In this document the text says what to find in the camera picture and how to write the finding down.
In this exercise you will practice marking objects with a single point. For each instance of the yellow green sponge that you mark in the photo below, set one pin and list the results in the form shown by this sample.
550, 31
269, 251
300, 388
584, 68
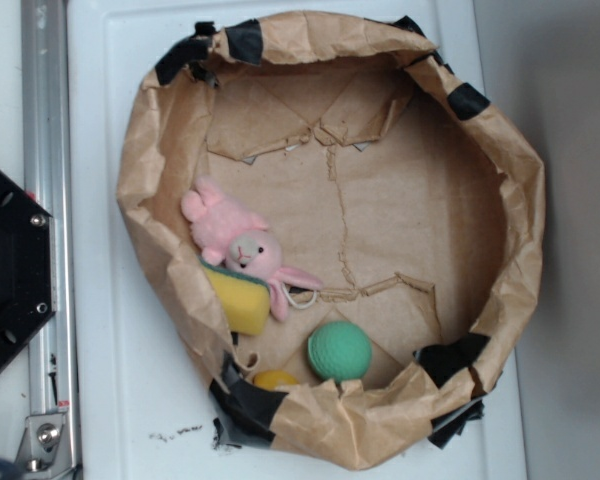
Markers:
244, 299

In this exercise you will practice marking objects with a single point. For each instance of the aluminium rail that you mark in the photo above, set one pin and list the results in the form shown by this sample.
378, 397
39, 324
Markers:
53, 366

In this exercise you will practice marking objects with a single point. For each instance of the pink plush bunny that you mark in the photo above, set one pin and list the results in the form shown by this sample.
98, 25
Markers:
236, 237

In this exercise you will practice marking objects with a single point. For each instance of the green ball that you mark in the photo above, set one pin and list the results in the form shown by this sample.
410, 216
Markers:
340, 351

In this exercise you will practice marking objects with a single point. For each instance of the metal corner bracket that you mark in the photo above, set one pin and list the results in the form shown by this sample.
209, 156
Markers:
44, 451

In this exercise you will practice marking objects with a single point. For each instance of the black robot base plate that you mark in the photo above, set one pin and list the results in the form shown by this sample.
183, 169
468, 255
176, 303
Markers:
26, 298

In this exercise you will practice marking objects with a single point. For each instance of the brown paper bag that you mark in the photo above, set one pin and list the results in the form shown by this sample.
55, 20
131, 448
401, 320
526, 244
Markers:
415, 201

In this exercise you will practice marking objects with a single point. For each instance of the yellow ball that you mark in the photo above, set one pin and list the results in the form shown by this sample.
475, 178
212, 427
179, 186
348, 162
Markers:
272, 379

